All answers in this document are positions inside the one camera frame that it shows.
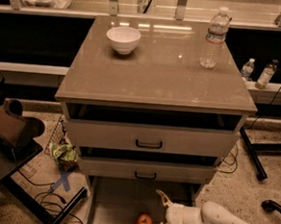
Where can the grey drawer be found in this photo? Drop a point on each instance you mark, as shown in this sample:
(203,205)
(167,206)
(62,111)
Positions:
(171,132)
(147,165)
(119,201)

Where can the grey drawer cabinet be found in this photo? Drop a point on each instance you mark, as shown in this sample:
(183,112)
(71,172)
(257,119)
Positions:
(163,73)

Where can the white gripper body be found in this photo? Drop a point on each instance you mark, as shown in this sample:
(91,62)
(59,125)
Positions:
(174,215)

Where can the bottom grey drawer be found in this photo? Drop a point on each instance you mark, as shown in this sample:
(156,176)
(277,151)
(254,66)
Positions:
(119,201)

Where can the blue tape cross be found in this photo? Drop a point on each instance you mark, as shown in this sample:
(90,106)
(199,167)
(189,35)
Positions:
(63,181)

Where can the black floor stand right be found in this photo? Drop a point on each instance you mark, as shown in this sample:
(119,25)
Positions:
(253,149)

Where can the middle grey drawer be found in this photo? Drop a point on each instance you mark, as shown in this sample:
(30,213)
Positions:
(147,165)

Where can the top grey drawer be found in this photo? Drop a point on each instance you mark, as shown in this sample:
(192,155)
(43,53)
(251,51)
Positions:
(171,132)

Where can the wire mesh basket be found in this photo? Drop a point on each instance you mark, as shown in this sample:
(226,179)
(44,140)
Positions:
(57,135)

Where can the black caster leg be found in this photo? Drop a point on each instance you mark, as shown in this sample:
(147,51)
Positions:
(270,206)

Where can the small water bottle blue label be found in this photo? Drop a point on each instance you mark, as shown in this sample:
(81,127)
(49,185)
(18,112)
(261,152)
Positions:
(247,69)

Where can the black side table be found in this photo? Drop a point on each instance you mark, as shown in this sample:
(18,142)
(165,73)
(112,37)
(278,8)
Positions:
(9,167)

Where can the small bottle yellow liquid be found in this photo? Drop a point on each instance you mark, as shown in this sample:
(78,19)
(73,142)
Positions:
(266,74)

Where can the green snack bag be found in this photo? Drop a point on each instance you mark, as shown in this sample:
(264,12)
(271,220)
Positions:
(64,155)

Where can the white ceramic bowl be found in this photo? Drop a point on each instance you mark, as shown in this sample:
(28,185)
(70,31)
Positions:
(124,39)

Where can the red apple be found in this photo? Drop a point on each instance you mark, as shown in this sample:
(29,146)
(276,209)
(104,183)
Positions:
(144,218)

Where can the brown curved object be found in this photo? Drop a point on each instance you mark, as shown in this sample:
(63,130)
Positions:
(17,131)

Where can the large clear water bottle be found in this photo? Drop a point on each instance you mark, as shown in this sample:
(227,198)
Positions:
(216,35)

